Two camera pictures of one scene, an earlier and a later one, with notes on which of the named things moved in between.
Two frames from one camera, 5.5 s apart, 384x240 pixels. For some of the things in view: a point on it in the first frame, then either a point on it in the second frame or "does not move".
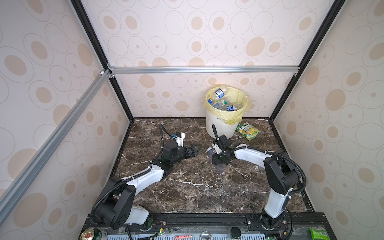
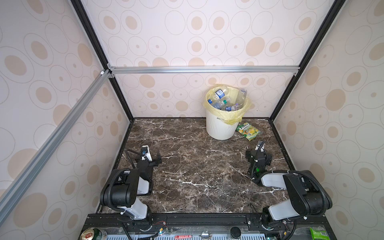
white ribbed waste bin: [222, 127] does not move
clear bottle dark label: [220, 168] to [241, 97]
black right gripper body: [220, 158] to [250, 154]
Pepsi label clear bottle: [233, 107] does not move
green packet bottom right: [319, 233] does not move
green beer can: [91, 234] does not move
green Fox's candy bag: [248, 131] does not move
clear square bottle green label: [219, 103] does not move
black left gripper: [193, 153] to [154, 163]
